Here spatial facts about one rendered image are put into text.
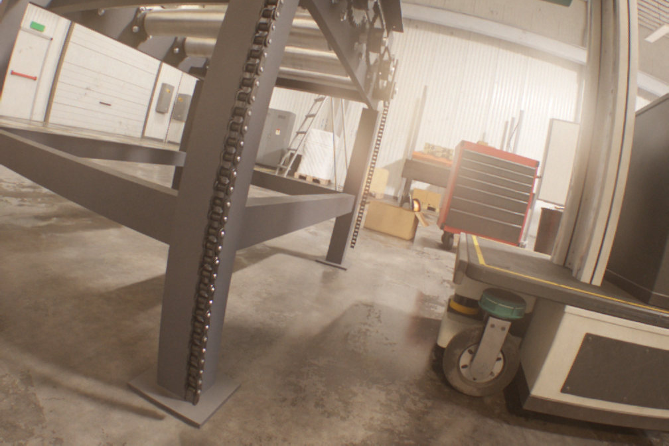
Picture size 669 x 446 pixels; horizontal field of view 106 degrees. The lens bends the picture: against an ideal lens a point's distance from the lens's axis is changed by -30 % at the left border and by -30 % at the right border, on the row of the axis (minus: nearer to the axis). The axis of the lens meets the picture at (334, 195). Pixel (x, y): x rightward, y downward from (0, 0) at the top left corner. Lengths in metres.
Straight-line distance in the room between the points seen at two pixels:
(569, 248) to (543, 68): 11.47
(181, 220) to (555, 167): 5.23
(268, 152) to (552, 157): 8.50
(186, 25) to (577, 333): 1.48
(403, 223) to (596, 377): 2.53
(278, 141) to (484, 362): 10.84
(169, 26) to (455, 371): 1.45
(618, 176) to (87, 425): 1.15
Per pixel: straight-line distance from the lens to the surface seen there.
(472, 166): 3.12
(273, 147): 11.44
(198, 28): 1.39
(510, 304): 0.79
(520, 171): 3.21
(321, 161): 9.25
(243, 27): 0.54
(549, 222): 4.49
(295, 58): 1.48
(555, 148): 5.53
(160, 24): 1.51
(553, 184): 5.45
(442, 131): 11.25
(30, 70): 10.36
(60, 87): 10.87
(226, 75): 0.52
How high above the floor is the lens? 0.43
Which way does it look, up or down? 4 degrees down
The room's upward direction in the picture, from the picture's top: 14 degrees clockwise
